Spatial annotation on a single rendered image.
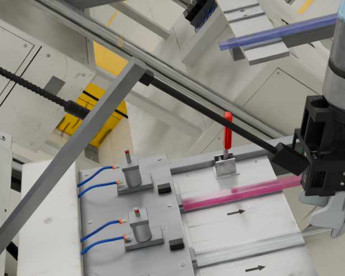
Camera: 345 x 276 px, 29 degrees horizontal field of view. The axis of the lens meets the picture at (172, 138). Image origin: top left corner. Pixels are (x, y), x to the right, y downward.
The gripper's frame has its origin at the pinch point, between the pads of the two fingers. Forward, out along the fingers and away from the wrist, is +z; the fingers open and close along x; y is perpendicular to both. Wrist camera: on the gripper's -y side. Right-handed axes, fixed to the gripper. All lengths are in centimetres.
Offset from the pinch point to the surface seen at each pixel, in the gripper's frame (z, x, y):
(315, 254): 102, -90, -46
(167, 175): -0.7, -11.7, 21.5
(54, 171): -15.8, 5.1, 36.8
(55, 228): 0.4, -3.6, 37.5
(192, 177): 4.5, -17.2, 16.6
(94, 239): 1.5, -2.1, 32.5
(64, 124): 175, -284, 39
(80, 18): 13, -92, 31
